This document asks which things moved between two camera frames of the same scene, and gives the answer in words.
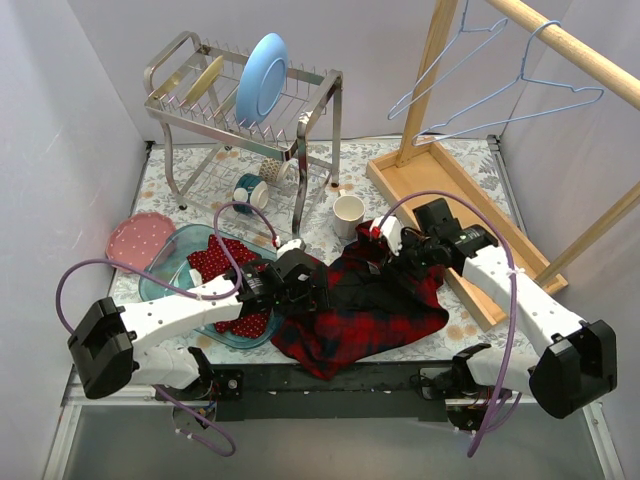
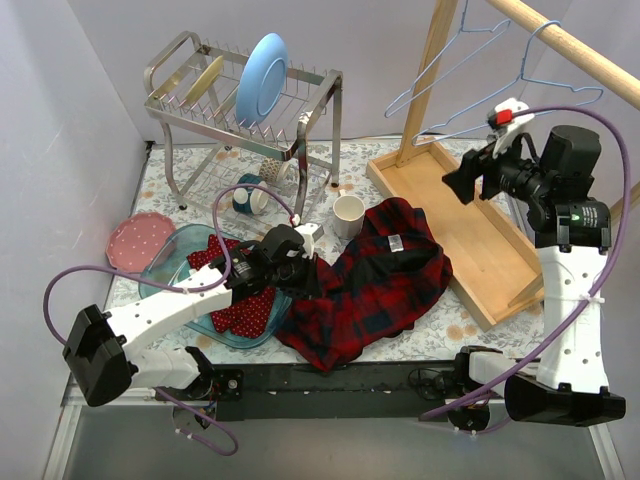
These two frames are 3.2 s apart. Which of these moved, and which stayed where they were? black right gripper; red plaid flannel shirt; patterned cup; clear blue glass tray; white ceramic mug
Moved: black right gripper; red plaid flannel shirt
Stayed: clear blue glass tray; patterned cup; white ceramic mug
